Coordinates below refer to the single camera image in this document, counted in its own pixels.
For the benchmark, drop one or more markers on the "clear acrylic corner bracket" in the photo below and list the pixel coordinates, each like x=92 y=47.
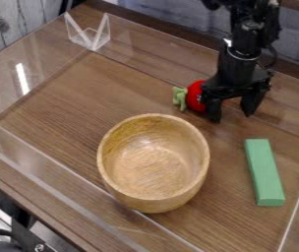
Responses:
x=90 y=38

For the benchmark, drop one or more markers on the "clear acrylic tray walls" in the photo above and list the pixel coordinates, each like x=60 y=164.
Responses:
x=63 y=96

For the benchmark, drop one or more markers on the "wooden bowl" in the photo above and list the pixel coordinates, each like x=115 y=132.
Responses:
x=153 y=160

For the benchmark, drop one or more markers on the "red felt fruit green leaves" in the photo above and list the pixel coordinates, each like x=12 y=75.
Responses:
x=187 y=97

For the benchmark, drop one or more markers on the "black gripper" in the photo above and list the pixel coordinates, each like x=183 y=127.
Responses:
x=238 y=79

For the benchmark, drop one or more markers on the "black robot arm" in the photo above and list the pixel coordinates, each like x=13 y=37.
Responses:
x=254 y=21

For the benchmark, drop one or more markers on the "green rectangular block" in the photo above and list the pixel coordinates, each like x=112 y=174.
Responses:
x=269 y=190

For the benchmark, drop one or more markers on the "black camera mount with cable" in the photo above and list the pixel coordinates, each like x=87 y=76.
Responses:
x=23 y=241

